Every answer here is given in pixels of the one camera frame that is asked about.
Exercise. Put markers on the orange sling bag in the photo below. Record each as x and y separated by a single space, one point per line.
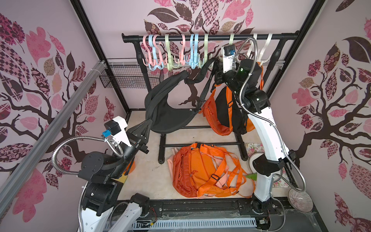
249 124

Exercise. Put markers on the black wire basket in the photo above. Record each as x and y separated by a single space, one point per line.
124 76

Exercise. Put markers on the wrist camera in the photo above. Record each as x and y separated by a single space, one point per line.
229 52
116 128

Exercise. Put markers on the blue hook left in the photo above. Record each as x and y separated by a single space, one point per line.
157 61

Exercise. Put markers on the floral cloth mat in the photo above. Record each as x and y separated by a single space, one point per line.
255 150

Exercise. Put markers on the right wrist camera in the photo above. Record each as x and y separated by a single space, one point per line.
229 52

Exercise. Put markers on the green hook middle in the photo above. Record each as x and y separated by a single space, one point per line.
205 54

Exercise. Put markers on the orange bags pile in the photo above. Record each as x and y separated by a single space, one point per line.
203 171

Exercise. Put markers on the pink hook middle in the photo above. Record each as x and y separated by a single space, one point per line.
181 56

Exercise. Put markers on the green hook right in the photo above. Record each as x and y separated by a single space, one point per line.
231 39

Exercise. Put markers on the black clothes rack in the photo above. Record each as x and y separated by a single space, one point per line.
282 38

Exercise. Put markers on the pink hook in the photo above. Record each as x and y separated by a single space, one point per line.
148 49
181 56

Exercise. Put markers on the black sling bag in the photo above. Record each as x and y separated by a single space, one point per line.
239 119

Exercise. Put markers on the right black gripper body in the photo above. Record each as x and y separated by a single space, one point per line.
220 75

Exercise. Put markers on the green hook left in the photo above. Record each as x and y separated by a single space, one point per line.
170 62

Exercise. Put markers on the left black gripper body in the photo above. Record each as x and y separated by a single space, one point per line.
137 142

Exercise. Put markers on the white artificial flower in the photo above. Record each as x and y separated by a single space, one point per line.
252 176

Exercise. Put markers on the grey aluminium beam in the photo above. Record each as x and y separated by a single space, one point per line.
17 179

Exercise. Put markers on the orange zip waist bag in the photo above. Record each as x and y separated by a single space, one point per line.
209 111

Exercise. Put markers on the white slotted cable duct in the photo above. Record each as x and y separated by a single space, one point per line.
180 224

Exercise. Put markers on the orange plastic bowl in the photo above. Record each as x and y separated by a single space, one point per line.
130 168

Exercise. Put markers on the green hook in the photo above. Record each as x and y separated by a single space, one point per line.
231 39
170 62
205 54

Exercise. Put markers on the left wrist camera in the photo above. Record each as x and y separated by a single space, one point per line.
116 128

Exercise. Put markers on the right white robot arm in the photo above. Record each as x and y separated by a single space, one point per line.
242 78

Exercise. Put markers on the pink hook far left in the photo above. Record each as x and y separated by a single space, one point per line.
148 49

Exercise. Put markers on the white hook left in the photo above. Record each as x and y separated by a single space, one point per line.
252 50

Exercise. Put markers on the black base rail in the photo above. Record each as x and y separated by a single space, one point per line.
159 208

